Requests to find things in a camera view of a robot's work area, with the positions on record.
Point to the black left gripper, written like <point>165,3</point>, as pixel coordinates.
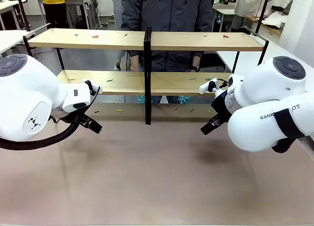
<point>86,119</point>

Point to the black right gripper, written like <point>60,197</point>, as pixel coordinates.
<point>220,108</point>

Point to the teal fluffy duster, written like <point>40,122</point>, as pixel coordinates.
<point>141,100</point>
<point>184,99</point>

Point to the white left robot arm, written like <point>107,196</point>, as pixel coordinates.
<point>24,88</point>

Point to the person's right forearm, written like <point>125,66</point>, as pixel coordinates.
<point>135,63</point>

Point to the person's left forearm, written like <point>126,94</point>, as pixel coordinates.
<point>196,60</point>

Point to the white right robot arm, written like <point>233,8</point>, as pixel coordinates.
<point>257,128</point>

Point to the large white table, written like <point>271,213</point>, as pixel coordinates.
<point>277,49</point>

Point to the brown background table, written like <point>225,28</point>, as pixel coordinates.
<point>272,30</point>

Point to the white background desk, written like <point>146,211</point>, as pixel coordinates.
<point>224,11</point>

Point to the person in dark grey jacket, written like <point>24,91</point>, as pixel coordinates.
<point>171,15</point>

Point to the white side table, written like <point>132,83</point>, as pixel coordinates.
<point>12,38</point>

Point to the person in grey trousers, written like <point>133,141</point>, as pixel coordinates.
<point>117,5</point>

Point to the white sheet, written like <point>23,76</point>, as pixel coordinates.
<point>277,18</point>

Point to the grey background desk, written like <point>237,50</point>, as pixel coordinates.
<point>78,3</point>

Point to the black stand pole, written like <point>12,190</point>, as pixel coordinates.
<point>263,10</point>
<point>23,15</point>

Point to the person in yellow jacket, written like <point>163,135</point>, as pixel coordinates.
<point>54,5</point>

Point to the person in beige coat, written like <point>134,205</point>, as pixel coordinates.
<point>250,0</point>

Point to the white background table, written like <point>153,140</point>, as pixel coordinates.
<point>7,5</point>

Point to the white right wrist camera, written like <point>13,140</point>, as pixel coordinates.
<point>204,87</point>

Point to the wooden shelf unit black frame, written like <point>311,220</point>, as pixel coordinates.
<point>73,41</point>
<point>208,42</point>

